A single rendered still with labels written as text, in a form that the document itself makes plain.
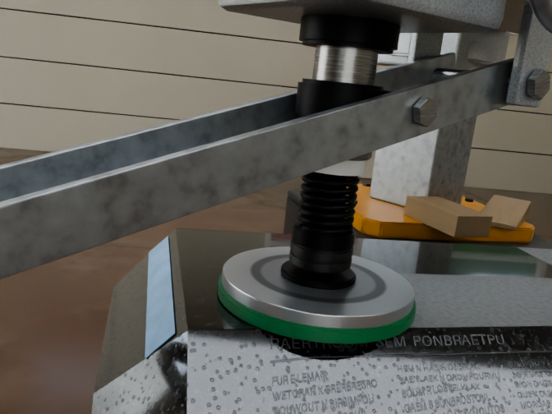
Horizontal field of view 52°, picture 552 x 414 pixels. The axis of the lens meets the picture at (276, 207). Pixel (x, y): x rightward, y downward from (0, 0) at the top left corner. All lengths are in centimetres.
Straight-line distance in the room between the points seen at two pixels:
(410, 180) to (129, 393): 113
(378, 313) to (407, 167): 103
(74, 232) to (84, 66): 636
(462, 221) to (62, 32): 591
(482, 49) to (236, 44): 528
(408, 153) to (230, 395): 113
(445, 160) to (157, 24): 539
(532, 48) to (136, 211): 46
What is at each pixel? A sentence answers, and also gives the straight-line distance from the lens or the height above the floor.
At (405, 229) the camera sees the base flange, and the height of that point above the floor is 76.
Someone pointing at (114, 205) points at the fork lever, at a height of 98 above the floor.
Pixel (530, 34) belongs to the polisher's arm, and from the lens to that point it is 68.
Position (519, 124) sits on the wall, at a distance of 770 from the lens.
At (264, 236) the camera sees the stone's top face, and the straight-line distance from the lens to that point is 86.
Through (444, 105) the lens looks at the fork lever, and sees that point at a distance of 62.
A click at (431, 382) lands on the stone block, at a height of 81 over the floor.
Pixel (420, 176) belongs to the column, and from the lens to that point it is 155.
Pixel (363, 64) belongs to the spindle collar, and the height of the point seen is 111.
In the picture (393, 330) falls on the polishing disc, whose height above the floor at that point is 86.
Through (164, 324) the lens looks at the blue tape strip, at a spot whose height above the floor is 83.
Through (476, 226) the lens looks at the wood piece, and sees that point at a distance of 136.
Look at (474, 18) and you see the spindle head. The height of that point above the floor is 116.
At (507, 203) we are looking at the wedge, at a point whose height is 82.
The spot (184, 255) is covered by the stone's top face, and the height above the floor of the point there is 85.
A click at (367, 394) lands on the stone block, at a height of 80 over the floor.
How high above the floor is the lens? 109
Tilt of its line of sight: 13 degrees down
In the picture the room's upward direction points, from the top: 6 degrees clockwise
